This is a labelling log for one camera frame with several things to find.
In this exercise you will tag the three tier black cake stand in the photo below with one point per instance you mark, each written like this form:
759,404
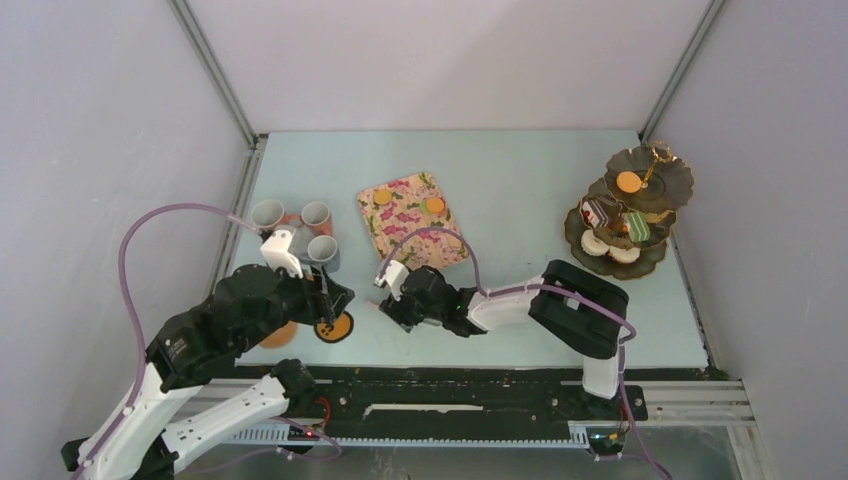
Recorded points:
668,186

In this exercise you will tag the small yellow cookie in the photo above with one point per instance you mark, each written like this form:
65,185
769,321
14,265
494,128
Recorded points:
382,197

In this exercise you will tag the lower wooden round coaster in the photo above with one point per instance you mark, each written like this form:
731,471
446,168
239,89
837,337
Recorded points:
280,337

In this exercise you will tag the orange question mark coaster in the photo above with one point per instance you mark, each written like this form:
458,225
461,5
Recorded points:
336,331

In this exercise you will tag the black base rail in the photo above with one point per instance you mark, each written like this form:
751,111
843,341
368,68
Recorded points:
459,404

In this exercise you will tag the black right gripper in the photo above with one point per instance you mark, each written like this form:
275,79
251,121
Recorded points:
399,313

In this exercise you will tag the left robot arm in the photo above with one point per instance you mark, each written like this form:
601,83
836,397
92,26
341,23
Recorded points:
141,440

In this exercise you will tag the pink mug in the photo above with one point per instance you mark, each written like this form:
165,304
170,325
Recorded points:
268,215

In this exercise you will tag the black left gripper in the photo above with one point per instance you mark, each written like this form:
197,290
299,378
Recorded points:
324,298

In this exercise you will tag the blue grey mug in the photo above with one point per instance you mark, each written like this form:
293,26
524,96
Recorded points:
323,251

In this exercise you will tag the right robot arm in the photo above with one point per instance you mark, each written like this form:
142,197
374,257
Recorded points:
581,310

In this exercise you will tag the floral rectangular tray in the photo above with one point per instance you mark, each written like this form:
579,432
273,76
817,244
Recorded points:
402,224

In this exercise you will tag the chocolate cake piece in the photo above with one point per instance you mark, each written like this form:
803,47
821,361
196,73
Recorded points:
599,212

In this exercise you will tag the white donut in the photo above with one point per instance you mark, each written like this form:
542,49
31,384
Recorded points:
593,246
624,255

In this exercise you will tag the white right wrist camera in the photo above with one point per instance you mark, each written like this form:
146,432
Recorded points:
392,276

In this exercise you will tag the orange round biscuit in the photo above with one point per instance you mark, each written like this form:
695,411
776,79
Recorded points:
629,182
435,205

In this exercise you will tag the small pink cup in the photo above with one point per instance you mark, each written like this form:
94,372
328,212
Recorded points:
317,217

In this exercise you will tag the green striped cake slice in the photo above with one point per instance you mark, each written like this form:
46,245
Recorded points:
638,228

